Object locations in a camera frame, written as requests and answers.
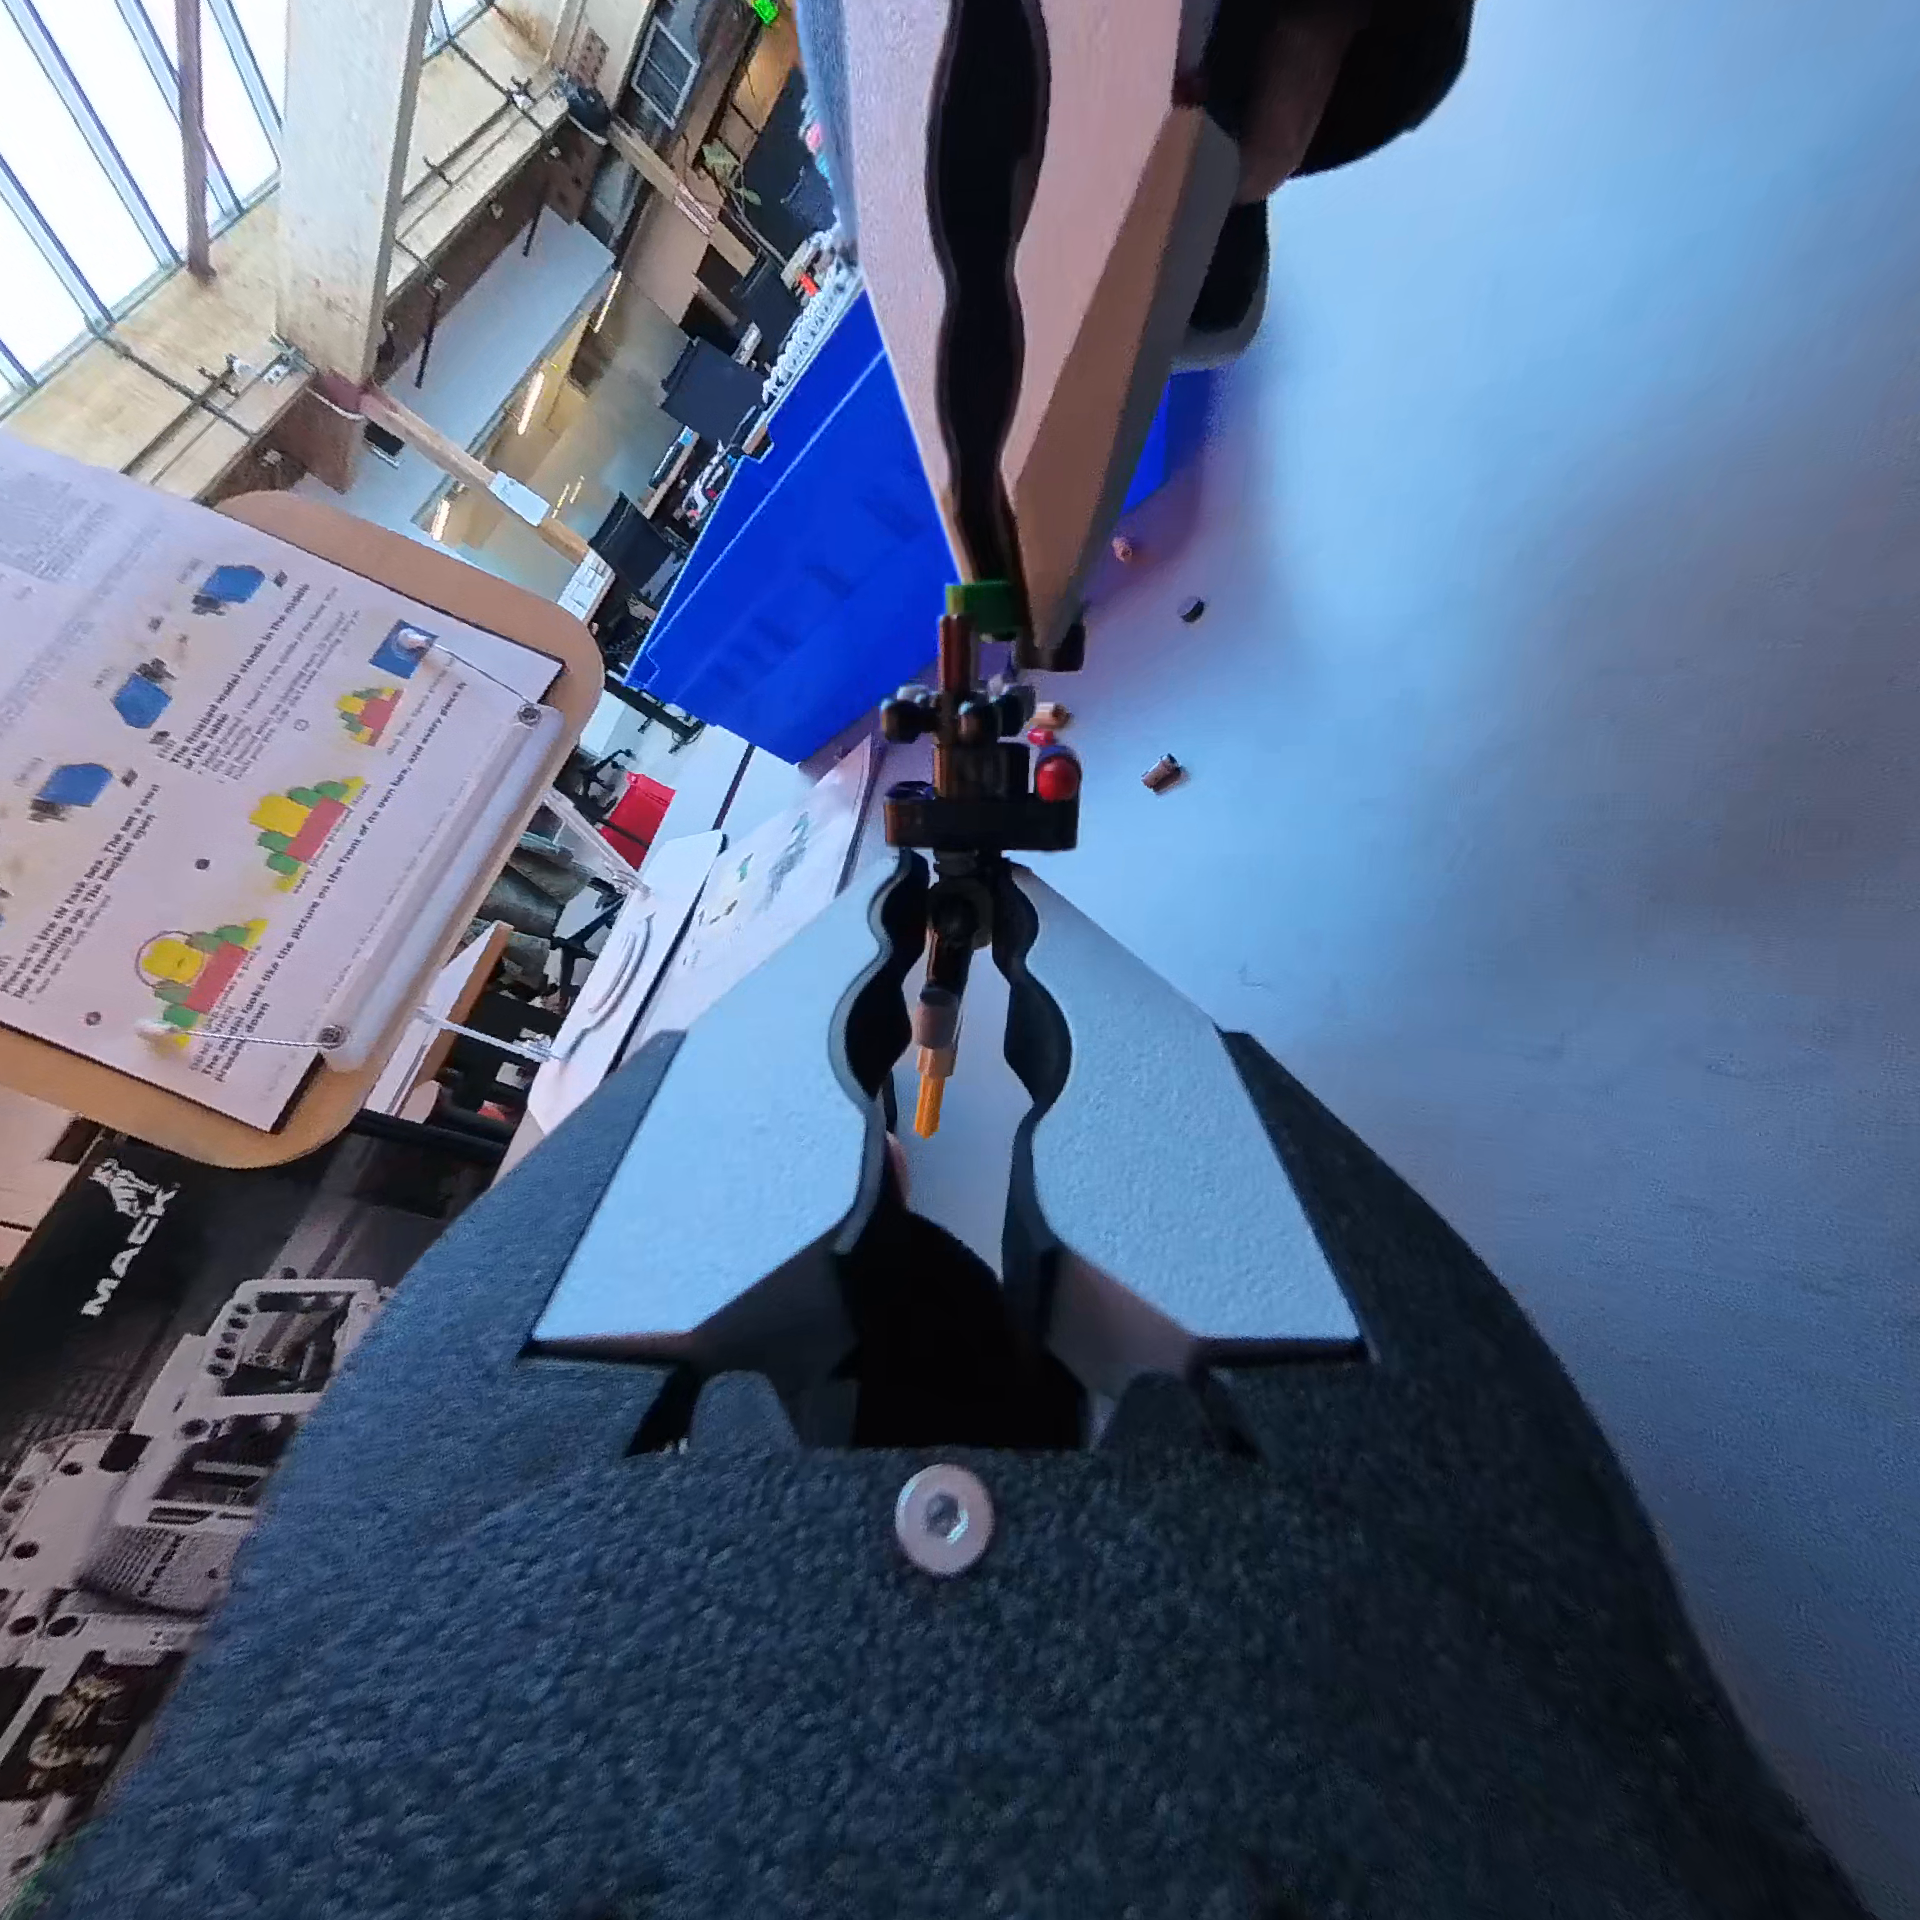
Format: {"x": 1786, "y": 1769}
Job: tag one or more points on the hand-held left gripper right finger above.
{"x": 1186, "y": 1171}

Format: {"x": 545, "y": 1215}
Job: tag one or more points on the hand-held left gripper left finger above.
{"x": 706, "y": 1171}

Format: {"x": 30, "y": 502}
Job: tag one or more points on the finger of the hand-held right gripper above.
{"x": 885, "y": 181}
{"x": 1110, "y": 300}

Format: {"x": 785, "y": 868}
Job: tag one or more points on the yellow lego axle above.
{"x": 932, "y": 1088}

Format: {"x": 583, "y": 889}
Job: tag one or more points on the green lego beam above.
{"x": 985, "y": 608}

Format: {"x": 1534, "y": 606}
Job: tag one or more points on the small black lego assembly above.
{"x": 975, "y": 811}

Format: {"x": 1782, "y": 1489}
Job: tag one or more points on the lego instruction booklet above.
{"x": 781, "y": 870}

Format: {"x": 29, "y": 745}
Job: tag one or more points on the scattered loose lego pieces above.
{"x": 1161, "y": 774}

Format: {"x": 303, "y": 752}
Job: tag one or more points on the black lego set box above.
{"x": 149, "y": 1424}

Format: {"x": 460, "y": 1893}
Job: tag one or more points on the red toolbox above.
{"x": 646, "y": 820}

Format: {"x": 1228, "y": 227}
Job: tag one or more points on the blue plastic bin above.
{"x": 797, "y": 600}

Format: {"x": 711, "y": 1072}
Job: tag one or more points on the printed instruction sheet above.
{"x": 226, "y": 751}

